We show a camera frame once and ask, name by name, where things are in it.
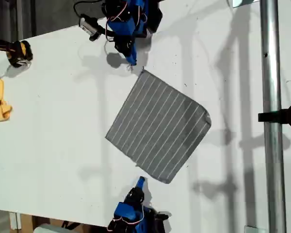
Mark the shiny metal bracket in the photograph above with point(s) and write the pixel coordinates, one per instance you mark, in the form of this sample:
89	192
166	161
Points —
237	3

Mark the grey white-striped towel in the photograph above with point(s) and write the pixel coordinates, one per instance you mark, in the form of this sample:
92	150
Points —
157	126

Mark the brown cardboard box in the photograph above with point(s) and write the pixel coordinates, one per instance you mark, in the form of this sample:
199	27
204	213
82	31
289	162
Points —
26	222

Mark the black yellow hand tool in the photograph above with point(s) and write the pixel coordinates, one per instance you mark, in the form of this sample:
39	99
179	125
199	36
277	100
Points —
17	52

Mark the steel post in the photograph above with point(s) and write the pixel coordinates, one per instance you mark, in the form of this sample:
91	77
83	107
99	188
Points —
271	72

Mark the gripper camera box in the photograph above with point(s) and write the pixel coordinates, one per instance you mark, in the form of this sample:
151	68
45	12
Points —
160	223
88	24

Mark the white table leg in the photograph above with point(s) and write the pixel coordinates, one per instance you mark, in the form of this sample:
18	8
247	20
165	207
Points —
14	221

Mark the black clamp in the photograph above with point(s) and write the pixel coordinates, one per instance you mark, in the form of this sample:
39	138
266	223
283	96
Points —
281	116

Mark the white container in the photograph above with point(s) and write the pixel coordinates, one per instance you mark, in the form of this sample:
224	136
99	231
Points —
46	229

